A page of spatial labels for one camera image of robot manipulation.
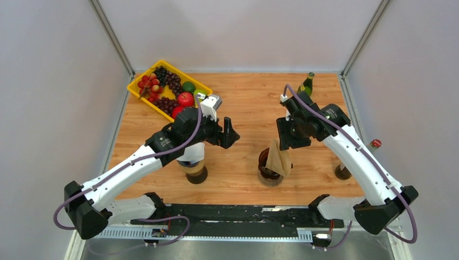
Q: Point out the green lime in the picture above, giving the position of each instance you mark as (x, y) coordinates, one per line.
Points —
(188, 87)

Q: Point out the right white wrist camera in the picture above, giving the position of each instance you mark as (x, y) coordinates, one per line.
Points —
(283, 98)

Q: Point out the clear ribbed glass pitcher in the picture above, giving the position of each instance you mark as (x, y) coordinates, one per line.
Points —
(270, 182)

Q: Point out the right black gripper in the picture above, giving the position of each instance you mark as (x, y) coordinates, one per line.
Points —
(286, 140)

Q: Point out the brown paper coffee filter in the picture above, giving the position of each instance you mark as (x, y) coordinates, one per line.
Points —
(278, 161)

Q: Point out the yellow plastic fruit tray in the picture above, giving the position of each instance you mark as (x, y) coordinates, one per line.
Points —
(134, 89)

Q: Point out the cola bottle red cap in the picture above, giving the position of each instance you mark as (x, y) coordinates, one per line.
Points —
(341, 171)

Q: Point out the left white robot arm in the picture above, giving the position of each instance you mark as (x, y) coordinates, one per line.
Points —
(92, 207)

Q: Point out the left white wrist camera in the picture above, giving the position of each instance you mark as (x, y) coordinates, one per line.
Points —
(209, 105)

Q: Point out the small dark grape bunch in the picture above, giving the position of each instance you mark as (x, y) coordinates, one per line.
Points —
(166, 105)

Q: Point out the wooden ring dripper holder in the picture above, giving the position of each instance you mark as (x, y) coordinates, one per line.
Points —
(193, 169)

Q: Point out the blue ribbed glass dripper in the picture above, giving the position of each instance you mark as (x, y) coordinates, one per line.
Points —
(189, 164)

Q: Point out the green pear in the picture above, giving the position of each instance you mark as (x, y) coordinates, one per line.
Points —
(199, 91)

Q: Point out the dark purple grape bunch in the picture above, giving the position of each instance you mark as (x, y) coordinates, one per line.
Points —
(169, 79)

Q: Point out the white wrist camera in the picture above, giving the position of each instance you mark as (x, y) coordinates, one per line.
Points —
(283, 98)
(209, 105)

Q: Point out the white paper coffee filter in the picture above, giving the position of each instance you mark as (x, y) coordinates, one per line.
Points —
(193, 153)

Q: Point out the brown coffee server pot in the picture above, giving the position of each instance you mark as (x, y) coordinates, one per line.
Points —
(199, 177)

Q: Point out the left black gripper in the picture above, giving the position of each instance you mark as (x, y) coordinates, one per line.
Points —
(225, 139)

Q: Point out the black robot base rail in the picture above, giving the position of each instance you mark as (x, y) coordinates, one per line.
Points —
(238, 222)

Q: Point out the red tomato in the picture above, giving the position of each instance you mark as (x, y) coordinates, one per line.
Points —
(176, 111)

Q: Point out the green glass bottle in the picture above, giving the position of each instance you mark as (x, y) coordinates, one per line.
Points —
(307, 85)

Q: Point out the amber glass dripper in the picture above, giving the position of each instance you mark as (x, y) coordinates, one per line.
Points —
(262, 169)

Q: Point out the red apple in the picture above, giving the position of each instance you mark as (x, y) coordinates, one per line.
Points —
(186, 99)

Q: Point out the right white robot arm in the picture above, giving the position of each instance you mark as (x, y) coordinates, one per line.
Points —
(385, 198)

